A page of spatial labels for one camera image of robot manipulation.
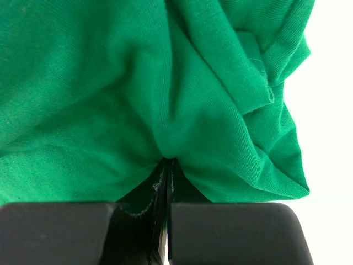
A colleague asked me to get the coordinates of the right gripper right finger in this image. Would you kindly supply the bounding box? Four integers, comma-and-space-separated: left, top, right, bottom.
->
167, 160, 313, 264

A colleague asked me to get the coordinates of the green t-shirt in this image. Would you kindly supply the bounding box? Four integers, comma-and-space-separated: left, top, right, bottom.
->
1, 1, 314, 204

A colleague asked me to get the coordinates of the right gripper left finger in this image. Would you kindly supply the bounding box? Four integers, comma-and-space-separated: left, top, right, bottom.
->
1, 160, 168, 265

